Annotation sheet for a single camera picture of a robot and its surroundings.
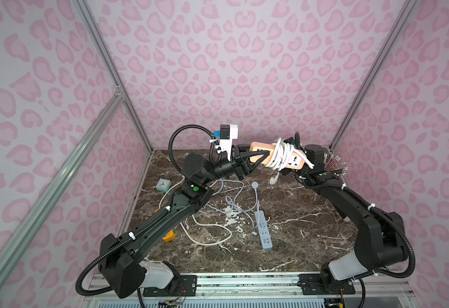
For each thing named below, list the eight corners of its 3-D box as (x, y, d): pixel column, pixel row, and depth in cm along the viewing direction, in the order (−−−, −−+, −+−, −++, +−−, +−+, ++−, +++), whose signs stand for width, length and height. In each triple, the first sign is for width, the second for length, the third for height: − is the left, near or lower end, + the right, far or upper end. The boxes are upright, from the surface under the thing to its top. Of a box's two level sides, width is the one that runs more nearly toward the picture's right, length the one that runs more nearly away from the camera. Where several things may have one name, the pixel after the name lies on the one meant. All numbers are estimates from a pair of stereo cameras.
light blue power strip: (263, 250, 84) (264, 248, 81) (254, 214, 94) (254, 211, 92) (272, 248, 84) (273, 246, 82) (262, 213, 95) (262, 210, 92)
